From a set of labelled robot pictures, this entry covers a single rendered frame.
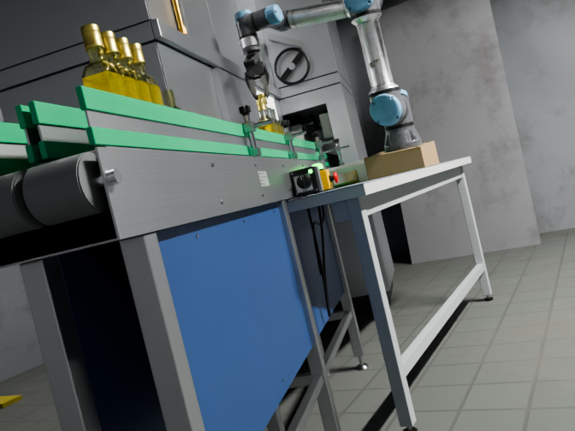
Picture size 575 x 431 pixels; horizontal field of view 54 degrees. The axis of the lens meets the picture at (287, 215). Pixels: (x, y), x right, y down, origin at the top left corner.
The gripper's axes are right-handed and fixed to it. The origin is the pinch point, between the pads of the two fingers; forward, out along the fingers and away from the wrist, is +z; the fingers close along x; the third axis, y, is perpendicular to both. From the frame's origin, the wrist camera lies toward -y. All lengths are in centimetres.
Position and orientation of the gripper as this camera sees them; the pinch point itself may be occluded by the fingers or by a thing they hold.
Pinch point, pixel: (261, 96)
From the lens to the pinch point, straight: 236.4
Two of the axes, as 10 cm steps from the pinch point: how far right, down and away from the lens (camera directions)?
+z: 2.4, 9.7, 0.3
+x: -9.5, 2.2, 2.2
